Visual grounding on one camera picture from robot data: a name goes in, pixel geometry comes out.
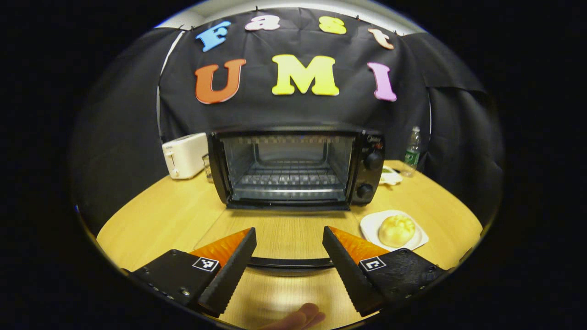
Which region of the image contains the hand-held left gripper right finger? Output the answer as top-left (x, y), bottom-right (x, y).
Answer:
top-left (322, 225), bottom-right (446, 317)

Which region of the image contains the clear water bottle green label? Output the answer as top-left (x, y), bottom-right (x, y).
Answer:
top-left (403, 126), bottom-right (421, 177)

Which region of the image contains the white square plate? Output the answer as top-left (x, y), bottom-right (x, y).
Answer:
top-left (360, 210), bottom-right (429, 252)

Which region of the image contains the white packet with green print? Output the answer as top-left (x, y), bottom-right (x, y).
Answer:
top-left (380, 165), bottom-right (403, 186)

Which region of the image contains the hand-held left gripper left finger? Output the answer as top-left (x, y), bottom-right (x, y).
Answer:
top-left (123, 227), bottom-right (257, 317)

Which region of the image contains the black electric oven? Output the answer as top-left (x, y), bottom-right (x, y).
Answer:
top-left (209, 126), bottom-right (386, 271)

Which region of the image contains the round bread bun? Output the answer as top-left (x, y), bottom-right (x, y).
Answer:
top-left (378, 215), bottom-right (416, 248)

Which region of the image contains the white toaster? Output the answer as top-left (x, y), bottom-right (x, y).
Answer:
top-left (162, 132), bottom-right (209, 180)

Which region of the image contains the black backdrop cloth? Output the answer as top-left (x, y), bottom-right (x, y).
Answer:
top-left (69, 7), bottom-right (505, 234)

